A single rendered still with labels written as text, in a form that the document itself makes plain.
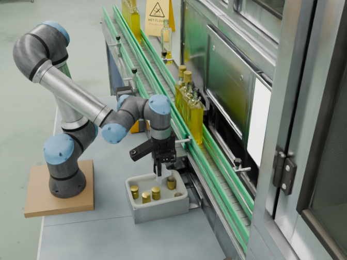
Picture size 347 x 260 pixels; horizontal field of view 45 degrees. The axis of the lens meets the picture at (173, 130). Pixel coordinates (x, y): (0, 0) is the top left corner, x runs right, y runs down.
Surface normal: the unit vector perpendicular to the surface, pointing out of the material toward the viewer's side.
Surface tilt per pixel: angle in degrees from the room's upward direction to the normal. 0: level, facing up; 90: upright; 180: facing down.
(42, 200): 4
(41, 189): 4
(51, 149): 12
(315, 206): 90
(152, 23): 77
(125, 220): 0
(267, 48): 90
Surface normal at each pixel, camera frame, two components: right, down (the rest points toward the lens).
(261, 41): -0.96, 0.16
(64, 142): -0.07, -0.69
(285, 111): 0.29, 0.54
